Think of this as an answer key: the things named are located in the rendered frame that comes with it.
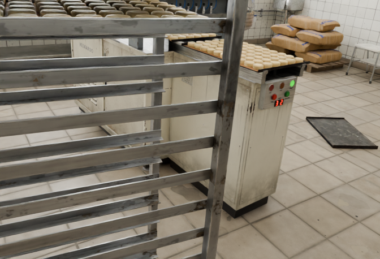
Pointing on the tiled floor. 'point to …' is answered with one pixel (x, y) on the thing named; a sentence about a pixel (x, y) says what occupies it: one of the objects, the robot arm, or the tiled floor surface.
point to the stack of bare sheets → (340, 133)
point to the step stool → (367, 57)
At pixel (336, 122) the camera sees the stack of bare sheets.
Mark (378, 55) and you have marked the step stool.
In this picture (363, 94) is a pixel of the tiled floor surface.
